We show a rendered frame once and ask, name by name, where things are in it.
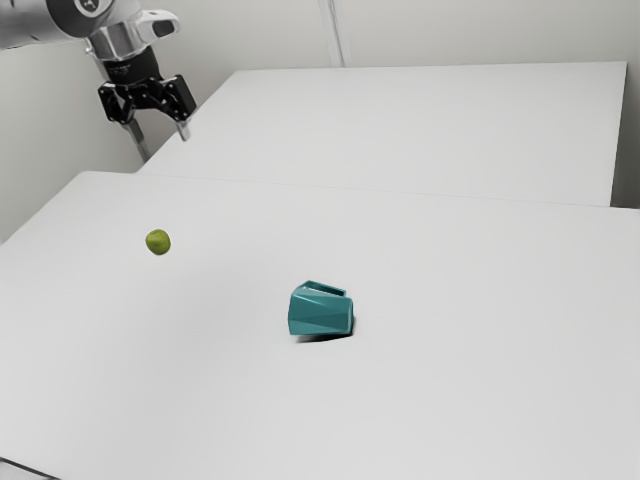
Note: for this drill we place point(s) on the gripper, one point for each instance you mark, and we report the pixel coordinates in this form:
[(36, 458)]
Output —
[(131, 67)]

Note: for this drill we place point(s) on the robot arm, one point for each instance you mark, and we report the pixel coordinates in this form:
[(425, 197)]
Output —
[(65, 20)]

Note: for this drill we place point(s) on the teal faceted mug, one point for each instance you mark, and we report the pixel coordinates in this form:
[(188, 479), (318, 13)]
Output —
[(320, 315)]

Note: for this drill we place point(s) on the green round fruit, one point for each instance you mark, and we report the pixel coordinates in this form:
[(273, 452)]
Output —
[(158, 242)]

